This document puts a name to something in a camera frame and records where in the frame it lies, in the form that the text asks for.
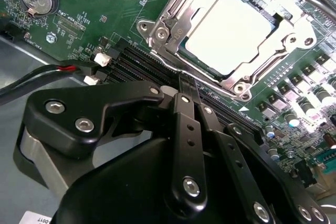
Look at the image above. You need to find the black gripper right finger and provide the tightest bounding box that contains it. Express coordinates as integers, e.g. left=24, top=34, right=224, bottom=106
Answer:
left=187, top=75, right=331, bottom=224

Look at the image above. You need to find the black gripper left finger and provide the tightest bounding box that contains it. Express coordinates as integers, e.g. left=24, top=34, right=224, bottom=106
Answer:
left=13, top=73, right=208, bottom=216

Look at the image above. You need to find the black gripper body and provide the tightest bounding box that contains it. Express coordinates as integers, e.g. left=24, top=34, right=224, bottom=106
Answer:
left=56, top=136, right=300, bottom=224

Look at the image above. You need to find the silver CPU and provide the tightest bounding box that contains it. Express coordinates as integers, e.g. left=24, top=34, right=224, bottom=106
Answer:
left=183, top=0, right=276, bottom=77

